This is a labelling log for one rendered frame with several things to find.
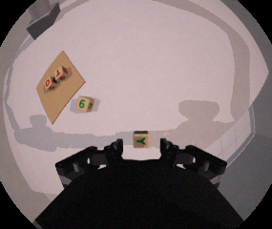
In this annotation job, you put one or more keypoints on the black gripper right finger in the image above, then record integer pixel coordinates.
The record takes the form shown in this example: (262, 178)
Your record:
(206, 164)

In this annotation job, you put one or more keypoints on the brown square mat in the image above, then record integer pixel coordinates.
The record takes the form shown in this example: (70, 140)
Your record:
(55, 101)

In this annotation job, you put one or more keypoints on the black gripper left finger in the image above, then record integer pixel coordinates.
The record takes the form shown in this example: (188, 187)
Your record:
(74, 166)

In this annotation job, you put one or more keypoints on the beige letter block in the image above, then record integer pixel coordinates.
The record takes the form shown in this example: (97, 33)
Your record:
(141, 139)
(50, 83)
(61, 74)
(84, 104)

